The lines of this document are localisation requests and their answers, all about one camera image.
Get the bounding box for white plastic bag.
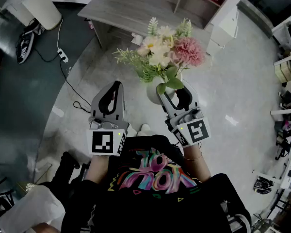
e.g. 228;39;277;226
0;185;66;233

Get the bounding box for thin gold bracelet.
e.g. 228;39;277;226
184;152;203;161

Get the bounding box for person's right forearm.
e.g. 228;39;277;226
183;142;212;179

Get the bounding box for pink white flowers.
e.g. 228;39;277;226
113;17;207;105

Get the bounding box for black printed t-shirt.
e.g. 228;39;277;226
63;134;252;233

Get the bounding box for wooden shelf unit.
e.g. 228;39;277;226
77;0;255;50

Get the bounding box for white cylindrical appliance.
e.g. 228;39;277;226
1;0;63;31

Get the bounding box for black metal stand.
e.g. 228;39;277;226
0;163;16;218

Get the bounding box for person's left forearm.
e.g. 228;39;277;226
84;154;112;183

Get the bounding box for dark flat screen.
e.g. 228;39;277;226
243;0;291;28

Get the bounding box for white shoe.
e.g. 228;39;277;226
136;123;152;137

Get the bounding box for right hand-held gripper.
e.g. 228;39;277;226
156;80;212;148

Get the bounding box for white power strip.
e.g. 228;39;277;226
57;48;69;64

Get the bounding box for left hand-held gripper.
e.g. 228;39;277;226
86;81;130;157

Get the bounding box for white drawer cabinet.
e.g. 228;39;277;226
206;5;240;56

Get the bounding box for black power cable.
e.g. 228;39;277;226
60;58;92;112
33;46;63;64

